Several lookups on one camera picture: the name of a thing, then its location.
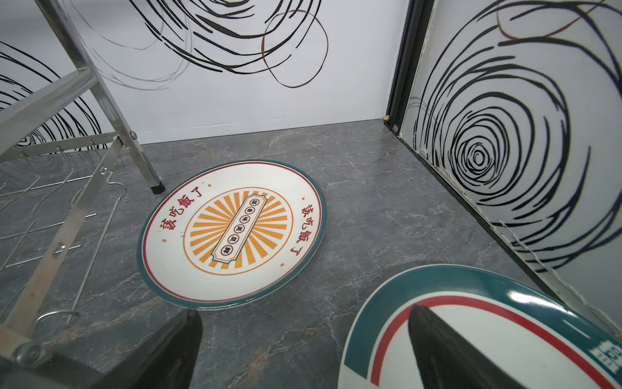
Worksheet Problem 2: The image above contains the sunburst plate near rack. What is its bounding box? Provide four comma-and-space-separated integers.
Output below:
137, 160, 328, 311

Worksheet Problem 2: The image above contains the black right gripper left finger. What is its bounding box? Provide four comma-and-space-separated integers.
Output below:
92, 310, 202, 388

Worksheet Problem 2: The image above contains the green rim red ring plate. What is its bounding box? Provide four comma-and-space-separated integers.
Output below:
339, 265, 621, 388

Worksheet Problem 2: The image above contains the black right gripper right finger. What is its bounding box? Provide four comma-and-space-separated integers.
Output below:
408, 305, 522, 388

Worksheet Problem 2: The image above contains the stainless steel dish rack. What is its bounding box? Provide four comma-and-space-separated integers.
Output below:
1, 1, 165, 387

